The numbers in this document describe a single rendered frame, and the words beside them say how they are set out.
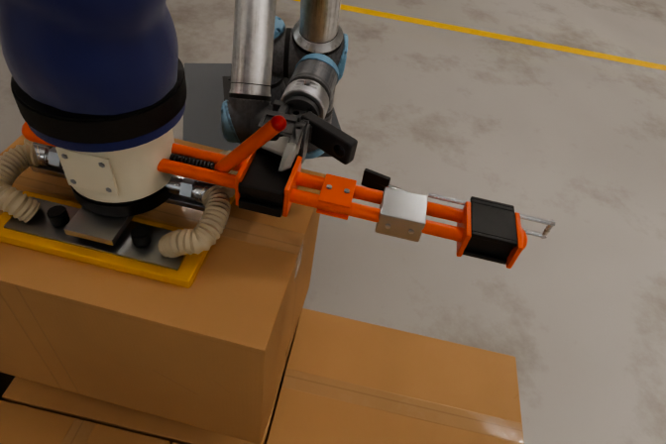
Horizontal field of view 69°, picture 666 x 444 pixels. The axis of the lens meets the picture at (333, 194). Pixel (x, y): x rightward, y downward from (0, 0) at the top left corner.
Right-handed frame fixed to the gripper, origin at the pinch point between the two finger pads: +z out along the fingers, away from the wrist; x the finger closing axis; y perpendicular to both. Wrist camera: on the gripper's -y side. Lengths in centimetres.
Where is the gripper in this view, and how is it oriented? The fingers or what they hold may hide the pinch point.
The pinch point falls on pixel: (285, 184)
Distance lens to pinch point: 77.2
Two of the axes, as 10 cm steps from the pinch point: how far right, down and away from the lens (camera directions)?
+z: -1.8, 6.7, -7.2
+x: 1.3, -7.1, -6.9
